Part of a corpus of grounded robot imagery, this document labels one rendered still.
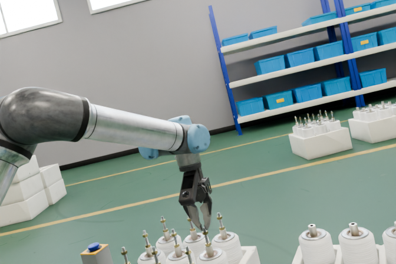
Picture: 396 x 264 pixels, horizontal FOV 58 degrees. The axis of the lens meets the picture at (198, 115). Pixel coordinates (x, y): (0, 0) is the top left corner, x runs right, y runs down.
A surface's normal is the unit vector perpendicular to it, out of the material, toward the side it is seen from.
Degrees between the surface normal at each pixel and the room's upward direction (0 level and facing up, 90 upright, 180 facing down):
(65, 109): 77
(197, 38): 90
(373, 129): 90
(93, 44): 90
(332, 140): 90
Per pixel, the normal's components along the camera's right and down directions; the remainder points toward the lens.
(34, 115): 0.11, 0.02
